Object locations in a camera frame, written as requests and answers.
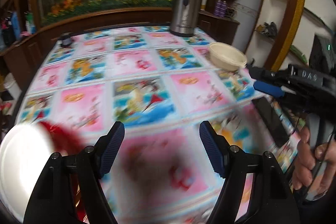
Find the purple bottles on shelf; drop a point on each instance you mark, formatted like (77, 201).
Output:
(220, 8)

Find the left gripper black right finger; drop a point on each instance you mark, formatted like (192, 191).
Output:
(254, 189)

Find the red glass flower plate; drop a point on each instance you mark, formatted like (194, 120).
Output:
(67, 142)

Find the wooden cabinet counter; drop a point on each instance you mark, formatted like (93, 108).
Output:
(22, 58)

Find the small black jar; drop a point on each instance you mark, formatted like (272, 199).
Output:
(66, 40)

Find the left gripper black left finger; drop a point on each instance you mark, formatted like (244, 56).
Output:
(52, 200)

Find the stainless steel thermos jug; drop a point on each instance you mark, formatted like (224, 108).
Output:
(184, 17)

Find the person's right hand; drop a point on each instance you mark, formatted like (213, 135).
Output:
(306, 160)

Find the white foam bowl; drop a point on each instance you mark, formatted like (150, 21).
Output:
(24, 152)

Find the black smartphone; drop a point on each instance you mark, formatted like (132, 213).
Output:
(271, 120)

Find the white plastic bucket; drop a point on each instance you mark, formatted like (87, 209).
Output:
(11, 86)

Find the colourful printed tablecloth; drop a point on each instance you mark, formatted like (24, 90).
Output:
(161, 87)

